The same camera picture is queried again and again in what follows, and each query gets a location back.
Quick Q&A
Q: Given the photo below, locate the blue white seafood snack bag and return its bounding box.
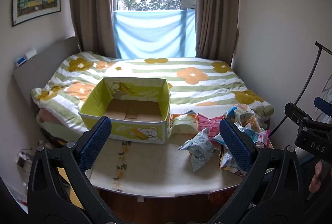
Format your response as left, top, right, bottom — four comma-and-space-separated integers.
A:
212, 134, 247, 177

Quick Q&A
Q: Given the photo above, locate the brown curtain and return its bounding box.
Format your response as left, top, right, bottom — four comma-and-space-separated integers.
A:
70, 0, 118, 58
195, 0, 239, 65

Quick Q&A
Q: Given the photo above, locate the light blue window cloth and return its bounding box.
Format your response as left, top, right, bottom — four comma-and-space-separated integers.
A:
114, 9, 196, 59

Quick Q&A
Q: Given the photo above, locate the blue white item on headboard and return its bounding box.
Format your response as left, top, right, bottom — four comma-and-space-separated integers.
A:
15, 49, 37, 68

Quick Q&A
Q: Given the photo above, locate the black stand with cable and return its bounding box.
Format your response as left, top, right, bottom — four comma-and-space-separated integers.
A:
269, 41, 332, 138

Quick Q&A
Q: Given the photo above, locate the floral striped duvet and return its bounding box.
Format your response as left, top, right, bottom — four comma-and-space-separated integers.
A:
30, 50, 275, 136

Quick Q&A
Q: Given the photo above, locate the pink striped snack bag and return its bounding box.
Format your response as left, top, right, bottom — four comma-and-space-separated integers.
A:
198, 114, 223, 140

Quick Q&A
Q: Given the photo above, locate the yellow green cardboard box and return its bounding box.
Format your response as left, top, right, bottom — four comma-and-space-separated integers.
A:
79, 77, 170, 144

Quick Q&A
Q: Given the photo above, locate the right hand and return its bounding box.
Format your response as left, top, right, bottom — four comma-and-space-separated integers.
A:
308, 161, 323, 194

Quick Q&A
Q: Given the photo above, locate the cream orange snack bag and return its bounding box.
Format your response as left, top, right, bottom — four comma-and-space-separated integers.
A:
170, 113, 199, 135

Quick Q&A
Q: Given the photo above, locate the grey headboard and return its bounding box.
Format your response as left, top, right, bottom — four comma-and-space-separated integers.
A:
13, 36, 80, 113

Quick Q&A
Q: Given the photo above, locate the right brown curtain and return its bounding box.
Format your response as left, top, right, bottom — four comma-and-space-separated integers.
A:
195, 0, 239, 65

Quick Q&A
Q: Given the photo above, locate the blue cream waffle snack bag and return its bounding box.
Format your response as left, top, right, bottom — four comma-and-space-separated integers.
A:
223, 104, 263, 133

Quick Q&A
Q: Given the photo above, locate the left brown curtain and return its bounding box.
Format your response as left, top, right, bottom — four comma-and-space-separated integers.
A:
70, 0, 118, 58

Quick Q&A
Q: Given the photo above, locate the pink strawberry snack bag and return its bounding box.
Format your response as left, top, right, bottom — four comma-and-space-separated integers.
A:
255, 130, 273, 149

